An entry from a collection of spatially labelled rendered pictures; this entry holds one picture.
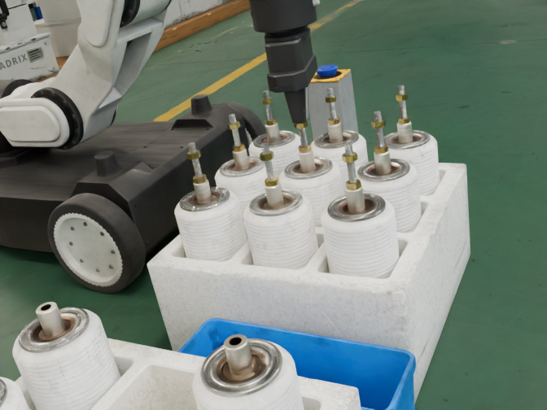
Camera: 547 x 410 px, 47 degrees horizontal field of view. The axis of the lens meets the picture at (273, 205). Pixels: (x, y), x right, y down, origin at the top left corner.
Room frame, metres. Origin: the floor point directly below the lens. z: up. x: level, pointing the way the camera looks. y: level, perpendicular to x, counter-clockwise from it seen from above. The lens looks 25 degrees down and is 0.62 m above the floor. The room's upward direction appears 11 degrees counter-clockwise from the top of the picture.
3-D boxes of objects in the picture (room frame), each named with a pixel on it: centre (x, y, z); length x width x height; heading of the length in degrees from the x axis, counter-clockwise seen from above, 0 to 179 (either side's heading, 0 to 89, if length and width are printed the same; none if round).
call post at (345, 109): (1.19, -0.15, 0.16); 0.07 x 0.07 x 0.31; 59
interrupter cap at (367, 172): (0.84, -0.17, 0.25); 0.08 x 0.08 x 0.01
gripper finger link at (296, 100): (0.89, -0.06, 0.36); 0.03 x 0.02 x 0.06; 73
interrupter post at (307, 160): (0.90, -0.06, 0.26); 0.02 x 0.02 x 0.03
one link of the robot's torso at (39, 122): (1.47, 0.45, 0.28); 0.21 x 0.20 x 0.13; 59
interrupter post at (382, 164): (0.84, -0.17, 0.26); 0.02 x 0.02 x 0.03
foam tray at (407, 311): (0.90, -0.06, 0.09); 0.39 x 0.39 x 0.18; 59
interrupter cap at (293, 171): (0.90, -0.06, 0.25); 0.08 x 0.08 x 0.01
